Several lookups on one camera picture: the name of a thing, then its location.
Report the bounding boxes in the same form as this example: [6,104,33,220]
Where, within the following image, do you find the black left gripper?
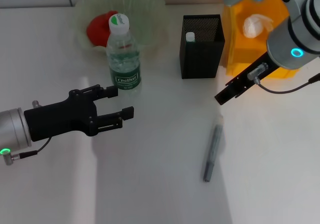
[23,84,135,142]

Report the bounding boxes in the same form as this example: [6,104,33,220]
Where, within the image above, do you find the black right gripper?
[214,51,279,106]

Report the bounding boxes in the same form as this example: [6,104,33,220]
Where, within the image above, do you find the clear bottle with green label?
[106,13,142,92]

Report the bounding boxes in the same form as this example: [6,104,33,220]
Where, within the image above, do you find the grey pen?
[202,115,224,182]

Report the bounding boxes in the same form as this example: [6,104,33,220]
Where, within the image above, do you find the white paper ball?
[242,14,274,38]

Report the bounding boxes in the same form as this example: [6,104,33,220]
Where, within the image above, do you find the black mesh pen holder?
[179,14,226,80]

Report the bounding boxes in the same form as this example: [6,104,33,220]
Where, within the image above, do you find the pale green glass fruit bowl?
[74,0,166,59]

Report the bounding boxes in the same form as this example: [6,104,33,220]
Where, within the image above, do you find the yellow plastic bin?
[221,0,302,79]

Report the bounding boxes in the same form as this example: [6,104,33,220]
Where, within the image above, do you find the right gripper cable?
[246,62,320,94]

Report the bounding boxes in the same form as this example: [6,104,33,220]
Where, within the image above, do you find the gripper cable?
[246,62,320,94]
[2,136,53,166]

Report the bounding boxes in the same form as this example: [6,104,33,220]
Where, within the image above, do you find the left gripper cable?
[2,136,53,166]

